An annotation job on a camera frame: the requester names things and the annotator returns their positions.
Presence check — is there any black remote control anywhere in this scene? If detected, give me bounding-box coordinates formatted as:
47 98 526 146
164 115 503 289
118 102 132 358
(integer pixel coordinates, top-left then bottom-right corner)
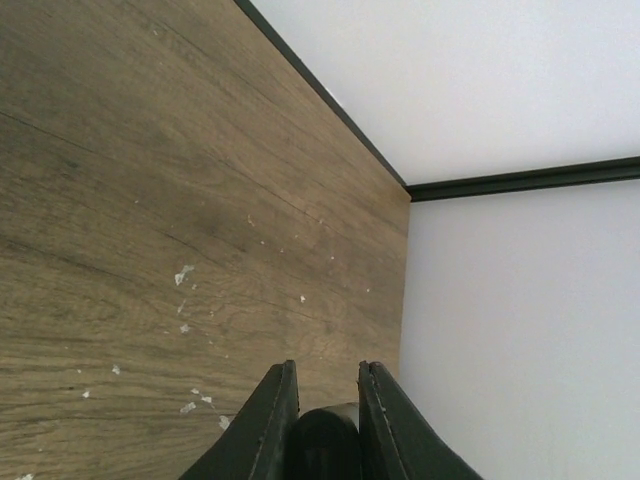
284 402 362 480

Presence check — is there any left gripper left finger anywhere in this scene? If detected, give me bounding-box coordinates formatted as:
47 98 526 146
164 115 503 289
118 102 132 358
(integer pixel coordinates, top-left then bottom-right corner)
181 360 299 480

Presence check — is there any black right frame post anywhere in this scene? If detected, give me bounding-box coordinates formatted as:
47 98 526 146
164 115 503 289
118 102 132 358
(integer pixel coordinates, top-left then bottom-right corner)
406 156 639 203

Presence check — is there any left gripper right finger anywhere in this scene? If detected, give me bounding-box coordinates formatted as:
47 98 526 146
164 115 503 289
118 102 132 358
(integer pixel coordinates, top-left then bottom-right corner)
358 361 480 480

